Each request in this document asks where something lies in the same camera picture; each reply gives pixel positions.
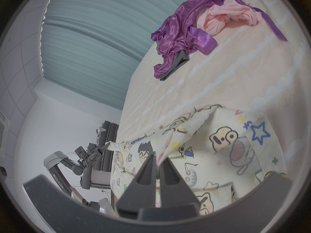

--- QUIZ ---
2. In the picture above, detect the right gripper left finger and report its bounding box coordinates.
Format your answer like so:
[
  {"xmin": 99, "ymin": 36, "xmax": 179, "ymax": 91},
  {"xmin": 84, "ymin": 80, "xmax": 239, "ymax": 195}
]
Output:
[{"xmin": 115, "ymin": 154, "xmax": 156, "ymax": 219}]

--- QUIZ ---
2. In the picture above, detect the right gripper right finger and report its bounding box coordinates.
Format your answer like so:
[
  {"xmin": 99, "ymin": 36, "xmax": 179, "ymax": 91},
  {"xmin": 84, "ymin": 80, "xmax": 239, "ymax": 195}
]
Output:
[{"xmin": 158, "ymin": 157, "xmax": 201, "ymax": 216}]

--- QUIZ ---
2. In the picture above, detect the white printed pyjama top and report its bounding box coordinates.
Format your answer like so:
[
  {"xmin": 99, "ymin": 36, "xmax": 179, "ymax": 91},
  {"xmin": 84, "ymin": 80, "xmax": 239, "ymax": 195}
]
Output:
[{"xmin": 105, "ymin": 104, "xmax": 287, "ymax": 216}]

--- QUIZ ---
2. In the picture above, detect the bed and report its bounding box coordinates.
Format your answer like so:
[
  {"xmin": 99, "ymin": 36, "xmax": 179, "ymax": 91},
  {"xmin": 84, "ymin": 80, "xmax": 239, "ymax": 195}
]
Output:
[{"xmin": 110, "ymin": 0, "xmax": 311, "ymax": 212}]

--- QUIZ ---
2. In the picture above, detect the pile of clothes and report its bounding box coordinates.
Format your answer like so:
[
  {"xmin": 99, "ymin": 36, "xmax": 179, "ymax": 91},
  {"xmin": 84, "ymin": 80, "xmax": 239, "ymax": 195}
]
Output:
[{"xmin": 151, "ymin": 0, "xmax": 288, "ymax": 81}]

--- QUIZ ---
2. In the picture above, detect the grey crumpled cloth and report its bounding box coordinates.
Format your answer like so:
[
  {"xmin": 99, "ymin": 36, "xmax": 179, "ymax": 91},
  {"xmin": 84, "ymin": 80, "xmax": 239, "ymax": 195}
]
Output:
[{"xmin": 95, "ymin": 124, "xmax": 108, "ymax": 144}]

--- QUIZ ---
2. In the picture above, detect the white ceiling air vent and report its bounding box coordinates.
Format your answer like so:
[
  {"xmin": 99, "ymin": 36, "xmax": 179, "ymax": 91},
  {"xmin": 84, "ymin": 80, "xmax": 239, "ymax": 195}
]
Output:
[{"xmin": 0, "ymin": 113, "xmax": 12, "ymax": 150}]

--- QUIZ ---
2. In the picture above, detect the blue-green curtain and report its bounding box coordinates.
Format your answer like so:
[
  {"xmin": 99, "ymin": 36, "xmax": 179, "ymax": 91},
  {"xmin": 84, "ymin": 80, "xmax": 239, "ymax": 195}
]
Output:
[{"xmin": 39, "ymin": 0, "xmax": 202, "ymax": 111}]

